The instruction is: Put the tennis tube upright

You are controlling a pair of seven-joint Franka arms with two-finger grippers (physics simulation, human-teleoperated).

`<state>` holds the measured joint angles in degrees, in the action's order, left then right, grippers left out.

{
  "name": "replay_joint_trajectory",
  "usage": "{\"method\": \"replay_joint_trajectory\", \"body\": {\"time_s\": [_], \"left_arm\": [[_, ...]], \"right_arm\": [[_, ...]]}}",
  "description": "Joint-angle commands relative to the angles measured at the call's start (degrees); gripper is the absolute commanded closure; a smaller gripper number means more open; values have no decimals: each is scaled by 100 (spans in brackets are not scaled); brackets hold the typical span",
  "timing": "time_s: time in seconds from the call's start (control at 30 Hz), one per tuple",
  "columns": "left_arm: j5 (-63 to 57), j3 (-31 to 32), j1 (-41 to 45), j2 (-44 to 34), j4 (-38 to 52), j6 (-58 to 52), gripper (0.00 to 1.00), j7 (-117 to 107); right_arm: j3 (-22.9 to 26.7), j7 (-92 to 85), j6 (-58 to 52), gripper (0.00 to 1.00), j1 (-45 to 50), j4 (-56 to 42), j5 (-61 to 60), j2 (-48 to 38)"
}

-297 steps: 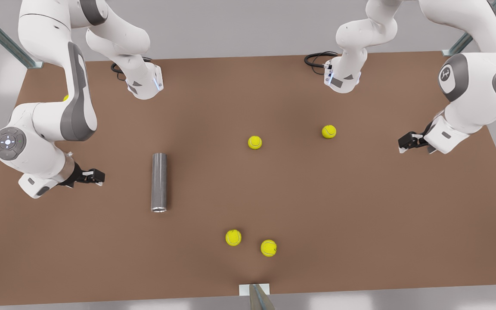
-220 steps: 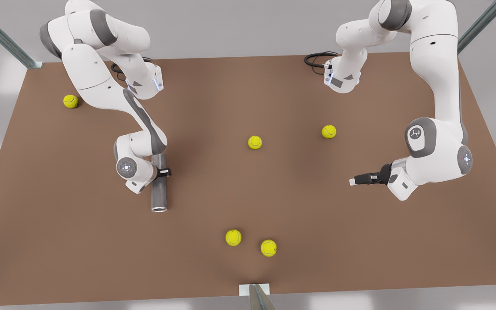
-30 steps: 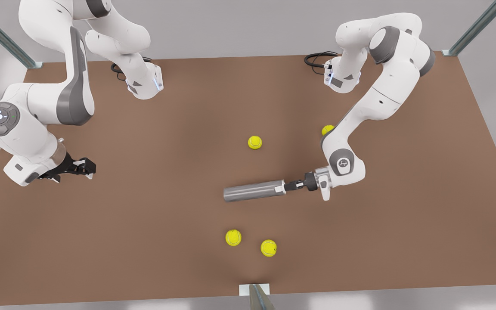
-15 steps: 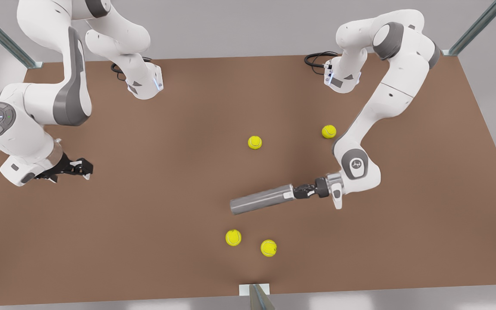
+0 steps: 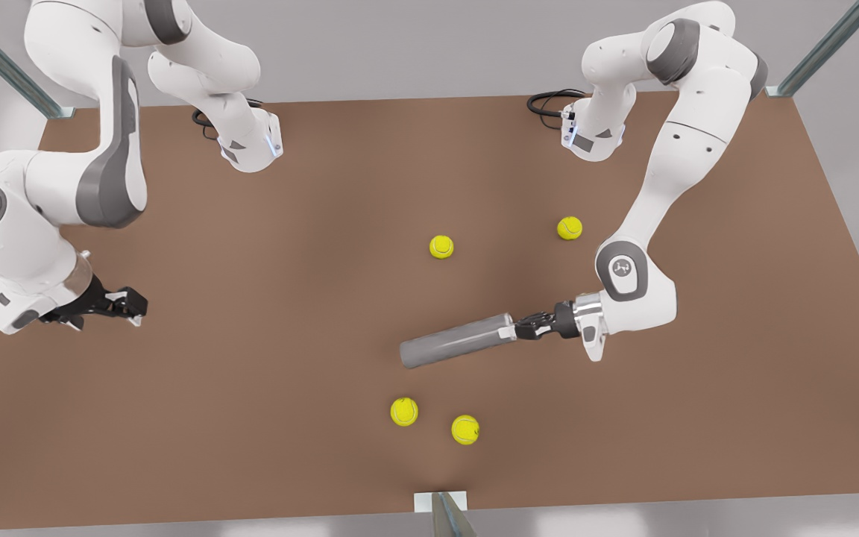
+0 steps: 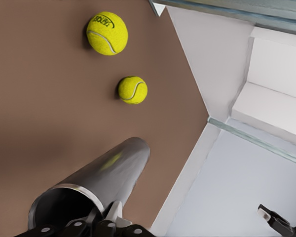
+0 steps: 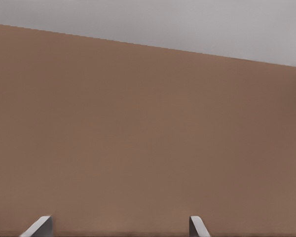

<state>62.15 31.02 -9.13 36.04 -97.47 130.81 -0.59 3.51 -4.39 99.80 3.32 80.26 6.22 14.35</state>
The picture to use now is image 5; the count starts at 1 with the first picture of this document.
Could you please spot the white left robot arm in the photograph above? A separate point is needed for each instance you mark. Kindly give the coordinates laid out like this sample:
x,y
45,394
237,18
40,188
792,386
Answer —
x,y
668,149

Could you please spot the yellow tennis ball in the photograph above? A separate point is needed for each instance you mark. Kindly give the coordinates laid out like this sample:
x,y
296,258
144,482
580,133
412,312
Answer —
x,y
570,227
465,429
404,412
441,247

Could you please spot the grey tennis ball tube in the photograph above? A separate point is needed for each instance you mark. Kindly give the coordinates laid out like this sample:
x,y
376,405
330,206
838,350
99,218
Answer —
x,y
456,341

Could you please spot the silver frame post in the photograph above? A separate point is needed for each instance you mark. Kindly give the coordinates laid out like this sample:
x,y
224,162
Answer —
x,y
4,63
825,48
446,514

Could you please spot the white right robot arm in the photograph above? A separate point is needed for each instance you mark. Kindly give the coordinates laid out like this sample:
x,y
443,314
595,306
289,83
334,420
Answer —
x,y
64,186

